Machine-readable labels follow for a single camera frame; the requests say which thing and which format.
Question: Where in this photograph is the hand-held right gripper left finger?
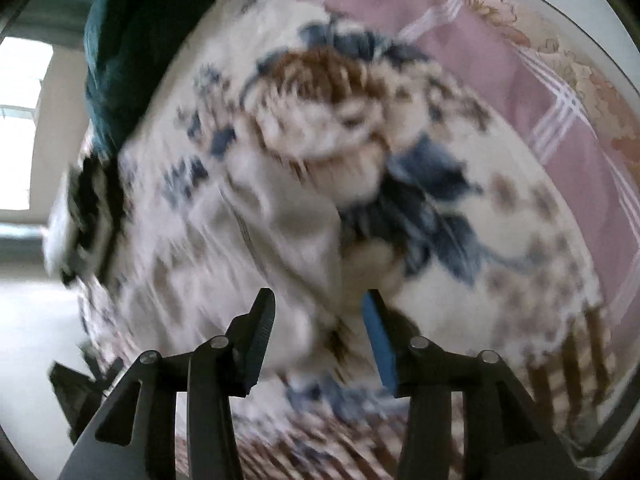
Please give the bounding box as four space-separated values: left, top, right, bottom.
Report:
59 288 277 480

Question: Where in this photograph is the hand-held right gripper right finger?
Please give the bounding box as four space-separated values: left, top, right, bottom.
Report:
362 289 592 480

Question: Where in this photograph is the light grey small garment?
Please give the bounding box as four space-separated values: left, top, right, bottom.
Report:
192 172 351 361

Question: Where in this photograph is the floral white blue brown blanket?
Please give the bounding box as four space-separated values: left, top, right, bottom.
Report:
75 0 618 480

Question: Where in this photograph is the window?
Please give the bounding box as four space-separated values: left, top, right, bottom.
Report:
0 37 55 212

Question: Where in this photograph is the dark object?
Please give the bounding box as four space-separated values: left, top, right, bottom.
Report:
49 357 125 443

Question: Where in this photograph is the dark teal cloth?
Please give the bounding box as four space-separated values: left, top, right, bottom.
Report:
82 0 261 161

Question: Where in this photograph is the pink plaid bedsheet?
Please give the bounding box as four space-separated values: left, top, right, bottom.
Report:
250 0 640 346

